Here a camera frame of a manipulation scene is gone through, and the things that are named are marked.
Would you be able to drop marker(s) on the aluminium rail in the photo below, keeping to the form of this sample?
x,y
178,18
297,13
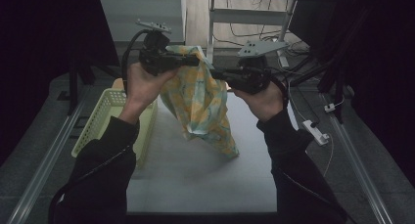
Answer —
x,y
42,165
355,158

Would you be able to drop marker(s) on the black stand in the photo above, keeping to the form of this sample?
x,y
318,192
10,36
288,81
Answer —
x,y
339,87
73,87

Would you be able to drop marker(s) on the grey cabinet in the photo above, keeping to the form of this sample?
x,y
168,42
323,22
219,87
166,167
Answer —
x,y
120,12

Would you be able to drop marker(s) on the person's left hand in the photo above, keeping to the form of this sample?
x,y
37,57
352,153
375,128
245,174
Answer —
x,y
142,90

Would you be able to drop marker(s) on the pale green plastic basket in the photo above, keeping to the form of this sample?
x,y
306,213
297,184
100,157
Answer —
x,y
98,119

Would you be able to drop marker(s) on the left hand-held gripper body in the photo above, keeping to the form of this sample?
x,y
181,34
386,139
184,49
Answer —
x,y
156,59

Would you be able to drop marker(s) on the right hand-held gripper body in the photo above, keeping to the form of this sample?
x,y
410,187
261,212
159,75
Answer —
x,y
253,79

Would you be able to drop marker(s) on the white power strip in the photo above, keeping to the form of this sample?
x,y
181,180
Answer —
x,y
314,132

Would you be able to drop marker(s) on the white desk frame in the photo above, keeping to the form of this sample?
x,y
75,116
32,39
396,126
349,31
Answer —
x,y
228,17

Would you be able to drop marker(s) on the person's right hand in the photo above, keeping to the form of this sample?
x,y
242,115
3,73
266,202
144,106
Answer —
x,y
266,103

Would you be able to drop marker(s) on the white table mat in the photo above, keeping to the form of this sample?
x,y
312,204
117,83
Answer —
x,y
202,185

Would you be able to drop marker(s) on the orange patterned cloth bag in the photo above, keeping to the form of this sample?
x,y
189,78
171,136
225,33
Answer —
x,y
199,106

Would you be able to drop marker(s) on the small white adapter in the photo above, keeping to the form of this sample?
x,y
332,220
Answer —
x,y
329,107

